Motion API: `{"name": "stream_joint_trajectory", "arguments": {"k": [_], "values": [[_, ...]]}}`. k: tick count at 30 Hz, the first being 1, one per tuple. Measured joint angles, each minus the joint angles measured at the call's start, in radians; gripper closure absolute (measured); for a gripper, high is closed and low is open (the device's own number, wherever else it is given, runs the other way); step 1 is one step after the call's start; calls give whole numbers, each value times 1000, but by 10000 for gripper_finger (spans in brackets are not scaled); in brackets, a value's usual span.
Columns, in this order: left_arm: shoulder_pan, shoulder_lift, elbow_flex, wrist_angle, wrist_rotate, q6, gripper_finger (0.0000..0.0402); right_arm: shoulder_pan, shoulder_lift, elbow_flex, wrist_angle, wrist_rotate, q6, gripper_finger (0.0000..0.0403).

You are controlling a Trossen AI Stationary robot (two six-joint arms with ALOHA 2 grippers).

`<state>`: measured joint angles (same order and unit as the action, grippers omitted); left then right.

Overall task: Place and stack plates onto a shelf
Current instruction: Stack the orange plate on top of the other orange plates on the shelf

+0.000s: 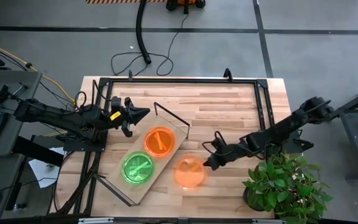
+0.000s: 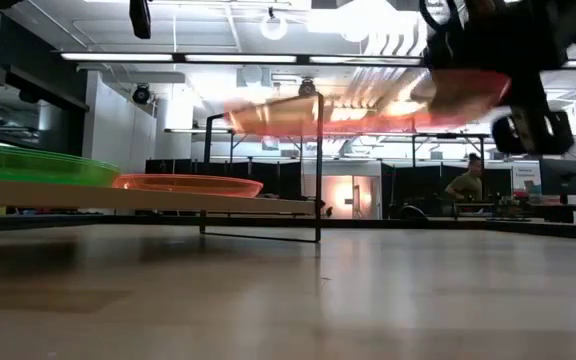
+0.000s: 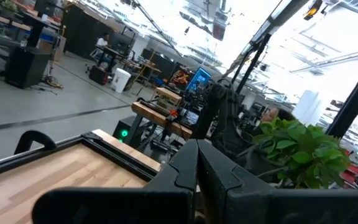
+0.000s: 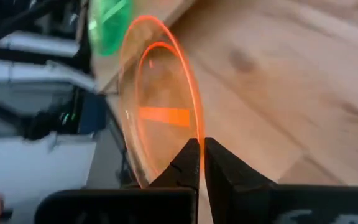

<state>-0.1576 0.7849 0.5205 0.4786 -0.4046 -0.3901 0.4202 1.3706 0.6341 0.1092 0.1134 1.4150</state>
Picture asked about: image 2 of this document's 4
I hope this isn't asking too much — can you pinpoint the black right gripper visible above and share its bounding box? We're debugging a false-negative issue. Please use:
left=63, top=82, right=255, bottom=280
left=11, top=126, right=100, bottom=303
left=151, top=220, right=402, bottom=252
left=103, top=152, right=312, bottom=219
left=425, top=0, right=569, bottom=115

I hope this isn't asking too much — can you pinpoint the black ceiling spotlight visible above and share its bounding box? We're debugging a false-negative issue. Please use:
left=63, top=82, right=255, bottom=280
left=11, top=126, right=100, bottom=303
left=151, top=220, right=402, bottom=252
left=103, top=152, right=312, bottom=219
left=132, top=83, right=152, bottom=105
left=297, top=78, right=318, bottom=98

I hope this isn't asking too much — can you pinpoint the person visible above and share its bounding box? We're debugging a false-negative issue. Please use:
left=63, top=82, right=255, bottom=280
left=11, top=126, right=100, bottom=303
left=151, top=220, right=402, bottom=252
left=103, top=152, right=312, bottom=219
left=444, top=153, right=484, bottom=204

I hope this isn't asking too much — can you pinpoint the white sign board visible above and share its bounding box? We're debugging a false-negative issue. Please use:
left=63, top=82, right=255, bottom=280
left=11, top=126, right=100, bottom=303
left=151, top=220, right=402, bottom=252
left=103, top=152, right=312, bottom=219
left=511, top=160, right=542, bottom=192

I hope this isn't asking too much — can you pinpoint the black computer monitor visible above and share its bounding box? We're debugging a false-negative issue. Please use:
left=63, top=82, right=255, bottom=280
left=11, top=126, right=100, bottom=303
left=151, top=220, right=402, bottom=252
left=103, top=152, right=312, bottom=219
left=539, top=158, right=576, bottom=197

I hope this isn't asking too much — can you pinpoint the black overhead light bar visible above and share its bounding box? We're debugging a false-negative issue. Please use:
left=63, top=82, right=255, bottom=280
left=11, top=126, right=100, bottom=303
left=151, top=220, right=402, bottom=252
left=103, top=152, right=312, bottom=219
left=60, top=49, right=576, bottom=69

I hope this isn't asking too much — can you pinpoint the black metal gantry frame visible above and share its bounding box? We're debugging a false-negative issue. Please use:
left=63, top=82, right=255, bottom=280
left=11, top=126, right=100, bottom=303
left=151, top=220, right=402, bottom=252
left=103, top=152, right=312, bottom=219
left=227, top=128, right=304, bottom=164
left=411, top=132, right=487, bottom=170

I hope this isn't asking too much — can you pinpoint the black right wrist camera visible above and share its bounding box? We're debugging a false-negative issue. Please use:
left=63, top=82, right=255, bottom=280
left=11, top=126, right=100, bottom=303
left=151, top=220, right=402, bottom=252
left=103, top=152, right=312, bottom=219
left=490, top=69, right=575, bottom=157

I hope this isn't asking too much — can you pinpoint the white ring lamp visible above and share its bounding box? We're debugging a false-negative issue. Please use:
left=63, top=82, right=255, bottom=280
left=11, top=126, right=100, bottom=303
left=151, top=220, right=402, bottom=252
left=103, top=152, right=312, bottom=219
left=259, top=6, right=289, bottom=42

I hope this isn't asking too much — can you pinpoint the black metal table frame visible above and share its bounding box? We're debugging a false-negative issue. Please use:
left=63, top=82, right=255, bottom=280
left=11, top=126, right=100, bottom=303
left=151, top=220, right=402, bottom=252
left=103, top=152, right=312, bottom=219
left=0, top=213, right=576, bottom=241

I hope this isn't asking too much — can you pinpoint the wooden shelf with black frame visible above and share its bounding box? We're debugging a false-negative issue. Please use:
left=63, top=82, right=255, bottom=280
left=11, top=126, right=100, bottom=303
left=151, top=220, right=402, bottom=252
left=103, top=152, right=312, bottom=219
left=0, top=91, right=325, bottom=244

